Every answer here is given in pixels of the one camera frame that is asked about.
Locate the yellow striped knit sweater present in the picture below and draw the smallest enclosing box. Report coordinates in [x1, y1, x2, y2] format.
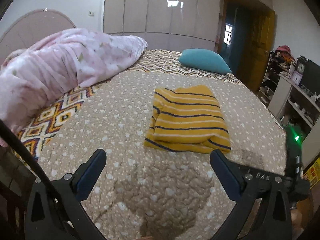
[144, 85, 231, 154]

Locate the person's right hand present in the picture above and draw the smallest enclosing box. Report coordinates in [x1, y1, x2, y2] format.
[291, 196, 313, 239]

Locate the geometric patterned bed sheet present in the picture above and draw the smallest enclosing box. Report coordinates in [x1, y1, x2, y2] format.
[18, 49, 244, 160]

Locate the black television screen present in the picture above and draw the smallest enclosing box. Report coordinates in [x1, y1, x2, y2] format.
[299, 59, 320, 94]

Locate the pink floral duvet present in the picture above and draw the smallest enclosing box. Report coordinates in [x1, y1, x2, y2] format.
[1, 28, 148, 134]

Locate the teal pillow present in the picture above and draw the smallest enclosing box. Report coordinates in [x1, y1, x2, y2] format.
[178, 48, 232, 75]

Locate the brown wooden door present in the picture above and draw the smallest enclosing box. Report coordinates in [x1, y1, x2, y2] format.
[217, 0, 276, 93]

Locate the pink rounded headboard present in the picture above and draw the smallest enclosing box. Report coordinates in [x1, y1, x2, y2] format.
[1, 9, 75, 63]

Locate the beige glossy wardrobe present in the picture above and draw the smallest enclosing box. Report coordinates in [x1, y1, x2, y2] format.
[103, 0, 272, 51]

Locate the black strap cable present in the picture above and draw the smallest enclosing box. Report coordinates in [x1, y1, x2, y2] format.
[0, 118, 63, 205]

